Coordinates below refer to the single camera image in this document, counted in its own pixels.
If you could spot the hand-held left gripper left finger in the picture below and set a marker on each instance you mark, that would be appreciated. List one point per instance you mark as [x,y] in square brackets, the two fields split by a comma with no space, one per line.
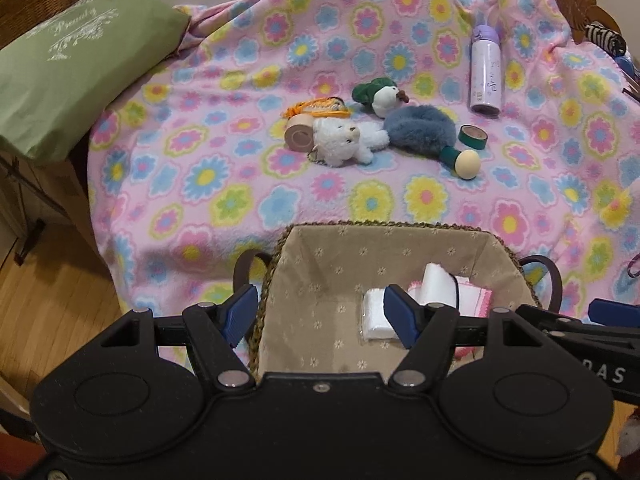
[242,310]

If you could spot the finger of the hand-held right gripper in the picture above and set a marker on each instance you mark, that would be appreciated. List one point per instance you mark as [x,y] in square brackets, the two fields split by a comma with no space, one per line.
[615,311]
[575,324]

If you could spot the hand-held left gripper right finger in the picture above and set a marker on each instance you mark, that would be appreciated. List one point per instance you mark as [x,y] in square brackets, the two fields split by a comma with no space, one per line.
[400,315]

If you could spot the white cloth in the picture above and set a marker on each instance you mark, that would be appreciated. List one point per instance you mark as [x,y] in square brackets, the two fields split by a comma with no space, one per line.
[375,320]

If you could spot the fabric-lined woven basket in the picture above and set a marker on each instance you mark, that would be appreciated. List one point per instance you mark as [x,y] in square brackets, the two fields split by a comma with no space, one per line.
[320,300]

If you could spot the blue fluffy fur scrunchie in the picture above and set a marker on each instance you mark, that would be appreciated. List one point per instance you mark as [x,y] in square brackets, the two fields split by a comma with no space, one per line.
[415,132]

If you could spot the brown tape roll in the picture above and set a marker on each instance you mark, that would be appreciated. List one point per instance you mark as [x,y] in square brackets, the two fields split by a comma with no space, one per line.
[300,132]

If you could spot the white bear plush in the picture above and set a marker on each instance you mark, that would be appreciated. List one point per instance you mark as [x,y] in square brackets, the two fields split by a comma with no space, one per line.
[335,140]

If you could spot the green tape roll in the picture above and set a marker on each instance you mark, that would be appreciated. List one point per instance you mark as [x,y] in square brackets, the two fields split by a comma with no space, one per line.
[472,142]

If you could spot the green white bird plush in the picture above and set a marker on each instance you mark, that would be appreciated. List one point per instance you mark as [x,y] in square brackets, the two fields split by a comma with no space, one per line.
[382,100]

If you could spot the orange embroidered pouch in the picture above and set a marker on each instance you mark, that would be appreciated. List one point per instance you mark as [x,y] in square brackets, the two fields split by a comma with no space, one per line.
[320,107]

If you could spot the pink folded cloth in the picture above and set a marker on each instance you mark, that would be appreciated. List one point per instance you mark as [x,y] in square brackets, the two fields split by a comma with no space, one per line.
[472,297]

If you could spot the pink floral fleece blanket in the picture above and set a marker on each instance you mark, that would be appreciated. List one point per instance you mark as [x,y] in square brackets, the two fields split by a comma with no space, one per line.
[225,85]

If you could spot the wooden cabinet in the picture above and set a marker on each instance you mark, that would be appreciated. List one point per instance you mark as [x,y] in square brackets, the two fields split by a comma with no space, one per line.
[30,195]

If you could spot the blue round object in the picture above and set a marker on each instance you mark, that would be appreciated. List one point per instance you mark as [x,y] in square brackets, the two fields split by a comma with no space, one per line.
[625,64]

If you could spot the purple white bottle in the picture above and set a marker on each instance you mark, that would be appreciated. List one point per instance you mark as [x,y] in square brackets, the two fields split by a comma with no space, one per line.
[486,75]

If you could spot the zebra striped item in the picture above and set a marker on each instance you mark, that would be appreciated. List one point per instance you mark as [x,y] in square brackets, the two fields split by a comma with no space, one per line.
[605,36]

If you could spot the green printed pillow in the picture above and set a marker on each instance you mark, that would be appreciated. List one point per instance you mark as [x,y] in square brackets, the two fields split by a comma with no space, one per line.
[75,75]

